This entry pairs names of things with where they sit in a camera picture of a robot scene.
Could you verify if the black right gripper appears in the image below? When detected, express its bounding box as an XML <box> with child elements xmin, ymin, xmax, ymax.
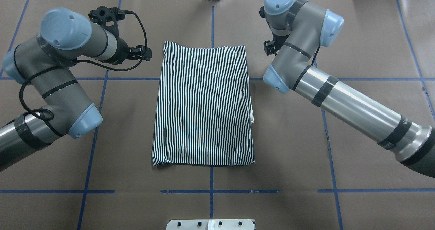
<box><xmin>263</xmin><ymin>28</ymin><xmax>291</xmax><ymax>56</ymax></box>

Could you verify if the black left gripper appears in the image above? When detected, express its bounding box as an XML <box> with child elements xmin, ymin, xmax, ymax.
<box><xmin>110</xmin><ymin>37</ymin><xmax>152</xmax><ymax>65</ymax></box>

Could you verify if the striped polo shirt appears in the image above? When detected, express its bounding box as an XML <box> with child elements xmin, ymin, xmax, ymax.
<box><xmin>151</xmin><ymin>41</ymin><xmax>255</xmax><ymax>166</ymax></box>

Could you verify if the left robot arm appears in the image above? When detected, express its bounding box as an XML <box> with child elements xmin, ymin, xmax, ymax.
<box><xmin>0</xmin><ymin>6</ymin><xmax>152</xmax><ymax>170</ymax></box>

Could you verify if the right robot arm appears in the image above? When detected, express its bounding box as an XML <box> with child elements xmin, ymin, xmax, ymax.
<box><xmin>259</xmin><ymin>0</ymin><xmax>435</xmax><ymax>178</ymax></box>

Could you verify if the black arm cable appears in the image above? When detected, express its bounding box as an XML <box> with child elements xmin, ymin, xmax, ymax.
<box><xmin>19</xmin><ymin>10</ymin><xmax>150</xmax><ymax>121</ymax></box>

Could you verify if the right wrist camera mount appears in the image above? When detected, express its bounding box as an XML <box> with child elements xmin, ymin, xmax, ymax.
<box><xmin>259</xmin><ymin>6</ymin><xmax>265</xmax><ymax>18</ymax></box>

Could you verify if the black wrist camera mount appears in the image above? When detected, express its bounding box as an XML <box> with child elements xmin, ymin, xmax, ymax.
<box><xmin>88</xmin><ymin>6</ymin><xmax>126</xmax><ymax>29</ymax></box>

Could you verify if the white camera post base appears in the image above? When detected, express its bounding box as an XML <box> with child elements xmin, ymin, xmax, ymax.
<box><xmin>166</xmin><ymin>219</ymin><xmax>256</xmax><ymax>230</ymax></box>

